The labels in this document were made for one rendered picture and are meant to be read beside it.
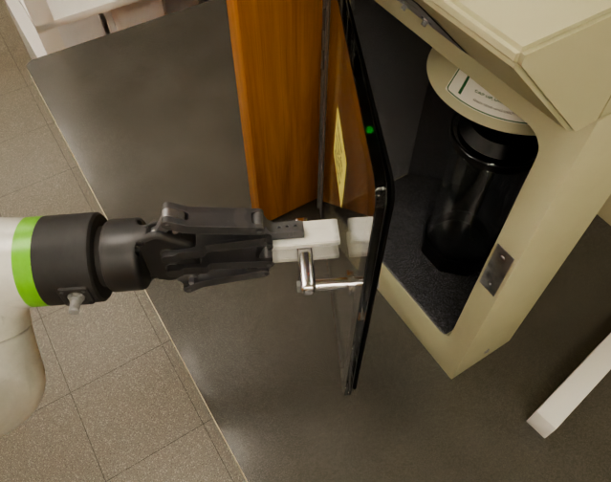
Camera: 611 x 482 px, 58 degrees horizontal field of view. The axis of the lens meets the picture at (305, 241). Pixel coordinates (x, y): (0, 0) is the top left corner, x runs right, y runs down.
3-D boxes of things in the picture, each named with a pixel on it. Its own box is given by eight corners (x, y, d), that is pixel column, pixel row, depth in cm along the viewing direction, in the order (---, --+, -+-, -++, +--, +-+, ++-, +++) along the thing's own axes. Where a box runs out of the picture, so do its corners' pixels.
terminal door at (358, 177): (324, 209, 87) (337, -44, 55) (349, 400, 70) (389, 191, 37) (319, 210, 87) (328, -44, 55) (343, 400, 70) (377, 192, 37)
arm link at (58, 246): (42, 190, 56) (73, 243, 64) (18, 290, 49) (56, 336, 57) (102, 186, 56) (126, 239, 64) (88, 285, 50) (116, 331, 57)
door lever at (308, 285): (340, 225, 61) (341, 209, 59) (351, 300, 55) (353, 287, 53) (292, 228, 61) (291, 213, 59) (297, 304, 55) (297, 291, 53)
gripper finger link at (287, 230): (253, 230, 57) (250, 212, 55) (302, 226, 57) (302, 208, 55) (254, 242, 56) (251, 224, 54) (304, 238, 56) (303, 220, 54)
